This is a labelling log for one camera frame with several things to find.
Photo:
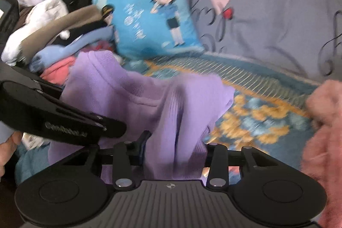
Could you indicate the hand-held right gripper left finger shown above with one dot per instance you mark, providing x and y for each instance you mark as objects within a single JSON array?
[{"x": 140, "y": 156}]

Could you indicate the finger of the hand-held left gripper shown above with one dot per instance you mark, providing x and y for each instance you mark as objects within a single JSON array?
[
  {"x": 26, "y": 78},
  {"x": 53, "y": 115}
]

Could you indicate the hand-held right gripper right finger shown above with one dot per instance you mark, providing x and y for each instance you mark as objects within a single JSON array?
[{"x": 216, "y": 158}]

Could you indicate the purple sweater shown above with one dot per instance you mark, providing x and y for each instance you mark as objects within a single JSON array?
[{"x": 120, "y": 89}]

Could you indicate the person's left hand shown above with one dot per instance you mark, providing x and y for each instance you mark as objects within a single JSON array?
[{"x": 9, "y": 147}]

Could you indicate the coral pink garment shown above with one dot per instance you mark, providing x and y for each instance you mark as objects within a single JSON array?
[{"x": 56, "y": 73}]

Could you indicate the light blue garment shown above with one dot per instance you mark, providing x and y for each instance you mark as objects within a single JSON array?
[{"x": 53, "y": 53}]

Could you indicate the white puffy jacket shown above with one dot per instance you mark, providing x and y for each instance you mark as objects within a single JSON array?
[{"x": 45, "y": 9}]

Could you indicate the beige garment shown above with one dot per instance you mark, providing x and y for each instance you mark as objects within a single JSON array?
[{"x": 66, "y": 22}]

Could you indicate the blue deer printed quilt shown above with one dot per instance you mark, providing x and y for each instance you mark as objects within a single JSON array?
[{"x": 253, "y": 110}]

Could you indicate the pink fluffy garment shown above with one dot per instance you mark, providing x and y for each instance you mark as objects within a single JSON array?
[{"x": 326, "y": 150}]

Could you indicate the blue cartoon printed pillow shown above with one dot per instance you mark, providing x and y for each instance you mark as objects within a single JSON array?
[{"x": 144, "y": 19}]

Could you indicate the grey script printed pillow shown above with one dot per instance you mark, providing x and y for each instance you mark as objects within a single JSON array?
[{"x": 267, "y": 3}]

